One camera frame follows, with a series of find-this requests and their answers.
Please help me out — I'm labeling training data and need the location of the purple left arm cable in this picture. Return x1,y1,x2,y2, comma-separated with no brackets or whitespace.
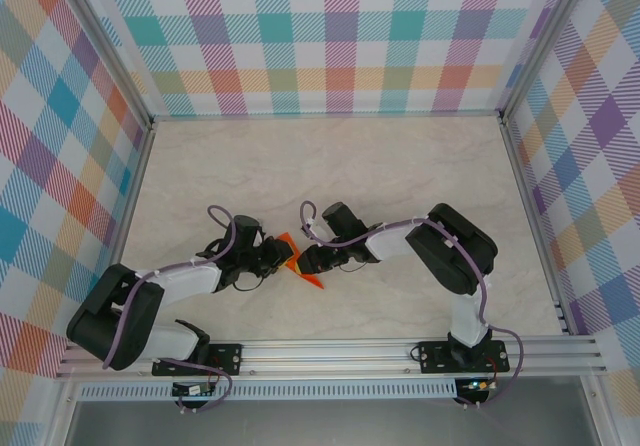
102,204,236,414

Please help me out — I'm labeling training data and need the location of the thin black right gripper wire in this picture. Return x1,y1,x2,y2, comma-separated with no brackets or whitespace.
339,258,375,274

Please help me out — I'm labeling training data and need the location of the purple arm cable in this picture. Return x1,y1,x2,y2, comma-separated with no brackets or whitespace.
298,200,524,410
102,204,236,414

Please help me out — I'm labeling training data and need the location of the aluminium corner post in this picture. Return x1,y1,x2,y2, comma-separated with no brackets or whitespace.
54,0,154,132
499,0,599,125

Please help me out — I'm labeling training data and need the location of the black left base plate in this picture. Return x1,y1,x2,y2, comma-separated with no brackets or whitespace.
151,343,244,377

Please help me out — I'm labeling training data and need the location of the aluminium lower strut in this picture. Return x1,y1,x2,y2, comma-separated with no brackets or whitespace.
579,375,616,446
47,379,84,446

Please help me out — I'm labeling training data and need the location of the slotted grey cable duct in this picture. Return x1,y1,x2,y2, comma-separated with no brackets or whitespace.
78,378,459,401

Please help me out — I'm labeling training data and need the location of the orange paper sheet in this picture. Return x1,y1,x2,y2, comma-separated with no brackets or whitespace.
272,232,326,292

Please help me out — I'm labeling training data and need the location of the thin aluminium rear rail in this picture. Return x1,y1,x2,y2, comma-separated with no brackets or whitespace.
149,109,504,121

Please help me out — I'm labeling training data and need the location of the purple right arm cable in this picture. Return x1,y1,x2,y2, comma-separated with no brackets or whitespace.
298,200,524,410

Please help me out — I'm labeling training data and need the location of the wide aluminium mounting rail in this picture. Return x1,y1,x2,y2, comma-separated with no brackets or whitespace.
54,334,609,381

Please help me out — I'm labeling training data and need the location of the thin black gripper wire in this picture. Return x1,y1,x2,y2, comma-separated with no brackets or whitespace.
339,258,375,274
234,274,265,294

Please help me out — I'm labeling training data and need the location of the thin black left gripper wire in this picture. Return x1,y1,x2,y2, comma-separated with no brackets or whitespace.
234,274,265,294

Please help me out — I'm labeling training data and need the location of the aluminium side rail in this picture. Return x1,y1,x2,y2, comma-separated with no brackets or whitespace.
499,115,574,335
89,120,156,342

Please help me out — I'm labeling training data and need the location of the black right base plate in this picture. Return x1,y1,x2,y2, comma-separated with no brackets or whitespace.
418,339,510,375

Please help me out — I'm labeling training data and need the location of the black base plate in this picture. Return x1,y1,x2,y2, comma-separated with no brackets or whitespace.
418,339,510,375
151,343,244,377

